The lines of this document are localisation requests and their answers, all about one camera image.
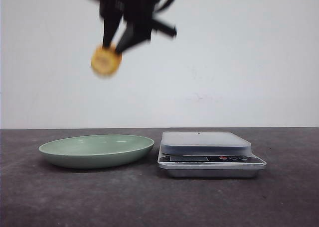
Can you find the green shallow plate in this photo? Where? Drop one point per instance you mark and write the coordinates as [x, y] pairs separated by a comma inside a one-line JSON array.
[[96, 151]]

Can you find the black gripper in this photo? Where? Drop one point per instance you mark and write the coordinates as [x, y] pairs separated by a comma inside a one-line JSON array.
[[139, 15]]

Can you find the silver digital kitchen scale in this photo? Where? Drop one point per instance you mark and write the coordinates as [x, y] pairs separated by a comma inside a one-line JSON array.
[[207, 154]]

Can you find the yellow corn cob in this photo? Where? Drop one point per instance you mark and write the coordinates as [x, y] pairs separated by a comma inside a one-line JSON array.
[[105, 61]]

